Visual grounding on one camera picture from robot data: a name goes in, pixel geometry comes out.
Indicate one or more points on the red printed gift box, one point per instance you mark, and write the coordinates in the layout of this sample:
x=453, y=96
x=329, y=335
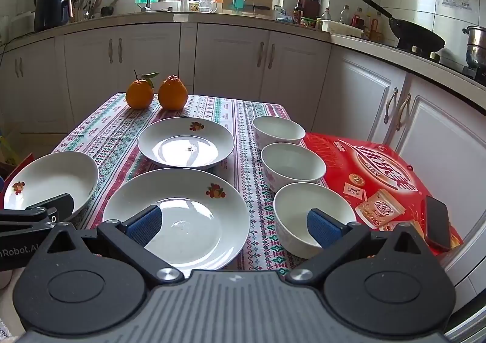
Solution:
x=379, y=176

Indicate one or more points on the white countertop appliance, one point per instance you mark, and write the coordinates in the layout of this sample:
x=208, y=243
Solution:
x=22, y=26

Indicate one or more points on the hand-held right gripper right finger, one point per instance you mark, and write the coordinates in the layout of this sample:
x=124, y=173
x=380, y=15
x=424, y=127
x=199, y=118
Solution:
x=322, y=229

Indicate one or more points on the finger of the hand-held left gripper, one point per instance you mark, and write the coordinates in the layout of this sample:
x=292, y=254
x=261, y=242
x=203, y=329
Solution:
x=57, y=203

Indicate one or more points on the gas stove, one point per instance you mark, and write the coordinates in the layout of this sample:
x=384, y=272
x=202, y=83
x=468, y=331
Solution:
x=448, y=62

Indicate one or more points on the black smartphone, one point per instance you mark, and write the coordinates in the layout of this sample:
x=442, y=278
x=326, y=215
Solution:
x=437, y=221

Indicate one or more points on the stainless steel pot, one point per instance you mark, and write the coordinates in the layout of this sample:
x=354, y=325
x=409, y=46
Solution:
x=475, y=46

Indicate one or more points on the knife block with knives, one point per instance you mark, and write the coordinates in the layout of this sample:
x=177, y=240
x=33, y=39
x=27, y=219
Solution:
x=312, y=5

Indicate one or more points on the orange with green leaf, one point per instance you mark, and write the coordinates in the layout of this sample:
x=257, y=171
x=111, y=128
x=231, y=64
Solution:
x=139, y=94

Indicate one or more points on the clear glass mug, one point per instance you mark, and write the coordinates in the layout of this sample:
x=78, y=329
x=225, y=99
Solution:
x=208, y=5

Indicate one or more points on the dark sauce bottle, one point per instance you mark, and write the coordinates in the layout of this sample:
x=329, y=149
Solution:
x=298, y=12

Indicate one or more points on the utensil holder with utensils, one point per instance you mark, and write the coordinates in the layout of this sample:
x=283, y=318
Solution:
x=89, y=8

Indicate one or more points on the bumpy orange without leaf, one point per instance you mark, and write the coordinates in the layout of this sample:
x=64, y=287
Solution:
x=172, y=94

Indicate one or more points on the white plastic tray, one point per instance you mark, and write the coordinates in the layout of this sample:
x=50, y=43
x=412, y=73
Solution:
x=341, y=28

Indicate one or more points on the black wok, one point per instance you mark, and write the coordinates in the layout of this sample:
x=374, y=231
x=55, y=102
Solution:
x=415, y=35

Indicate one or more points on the patterned red green tablecloth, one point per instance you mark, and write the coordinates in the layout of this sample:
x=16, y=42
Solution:
x=243, y=130

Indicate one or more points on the white bowl with pink pattern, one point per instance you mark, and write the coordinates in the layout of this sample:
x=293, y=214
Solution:
x=292, y=164
x=300, y=206
x=279, y=128

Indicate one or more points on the white plate with fruit print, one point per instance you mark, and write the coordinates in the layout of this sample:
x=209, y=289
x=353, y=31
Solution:
x=49, y=176
x=190, y=195
x=186, y=138

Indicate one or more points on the clear glass bottle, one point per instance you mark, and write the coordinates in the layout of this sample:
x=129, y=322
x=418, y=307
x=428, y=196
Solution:
x=344, y=15

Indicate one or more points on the patterned glass jar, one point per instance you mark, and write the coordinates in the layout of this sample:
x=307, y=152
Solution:
x=194, y=5

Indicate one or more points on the small black pot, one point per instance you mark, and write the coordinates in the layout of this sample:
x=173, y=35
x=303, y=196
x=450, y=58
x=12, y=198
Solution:
x=108, y=10

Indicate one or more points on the dark air fryer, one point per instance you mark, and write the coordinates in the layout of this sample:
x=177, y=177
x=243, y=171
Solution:
x=53, y=8

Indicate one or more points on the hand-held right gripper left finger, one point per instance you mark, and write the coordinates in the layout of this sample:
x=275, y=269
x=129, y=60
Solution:
x=146, y=225

